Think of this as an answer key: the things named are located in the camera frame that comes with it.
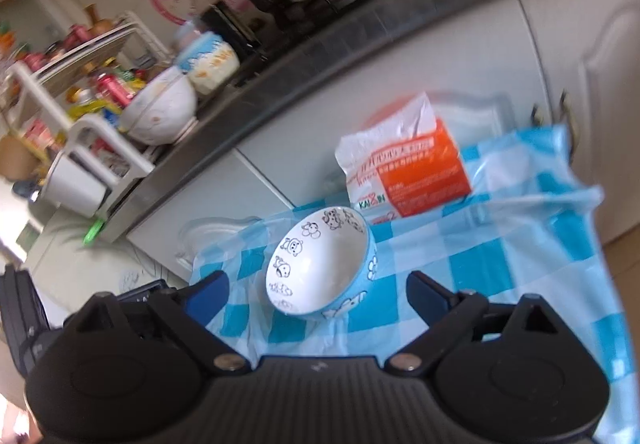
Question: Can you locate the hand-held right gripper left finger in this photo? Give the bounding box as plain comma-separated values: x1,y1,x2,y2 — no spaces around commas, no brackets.
65,270,252,375

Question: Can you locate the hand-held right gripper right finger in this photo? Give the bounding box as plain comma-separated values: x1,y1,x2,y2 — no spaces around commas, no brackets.
384,270,572,375

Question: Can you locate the blue cartoon bowl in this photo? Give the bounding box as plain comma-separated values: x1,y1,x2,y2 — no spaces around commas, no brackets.
265,206,377,321

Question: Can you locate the blue checkered tablecloth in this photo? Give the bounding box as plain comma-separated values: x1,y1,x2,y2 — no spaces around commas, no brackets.
187,124,640,444

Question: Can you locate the refrigerator with flower pattern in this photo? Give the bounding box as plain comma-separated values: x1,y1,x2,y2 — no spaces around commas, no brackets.
0,211,197,321

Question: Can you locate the orange and white tissue pack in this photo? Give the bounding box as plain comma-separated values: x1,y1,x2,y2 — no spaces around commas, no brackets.
334,92,474,225

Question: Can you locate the green clip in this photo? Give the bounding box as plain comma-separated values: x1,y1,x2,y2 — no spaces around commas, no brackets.
82,219,107,245

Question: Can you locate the white plastic container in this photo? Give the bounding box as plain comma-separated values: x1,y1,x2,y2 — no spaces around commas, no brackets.
42,155,112,219

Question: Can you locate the white spice rack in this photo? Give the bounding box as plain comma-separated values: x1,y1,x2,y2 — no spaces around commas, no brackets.
0,11,199,221

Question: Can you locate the white floral bowl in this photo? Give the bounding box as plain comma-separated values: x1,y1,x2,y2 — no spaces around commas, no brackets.
119,65,199,146

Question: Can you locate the red can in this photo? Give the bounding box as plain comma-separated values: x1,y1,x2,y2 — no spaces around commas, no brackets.
95,74,136,108

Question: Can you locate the blue-rimmed bowl with yellow print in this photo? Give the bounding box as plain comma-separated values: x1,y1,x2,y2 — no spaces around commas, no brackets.
175,31,240,95

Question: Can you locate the white kitchen cabinet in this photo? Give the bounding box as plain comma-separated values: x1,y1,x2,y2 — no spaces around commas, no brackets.
102,0,640,285

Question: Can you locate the brown vase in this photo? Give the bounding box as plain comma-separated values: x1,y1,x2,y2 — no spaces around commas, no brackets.
82,4,114,36

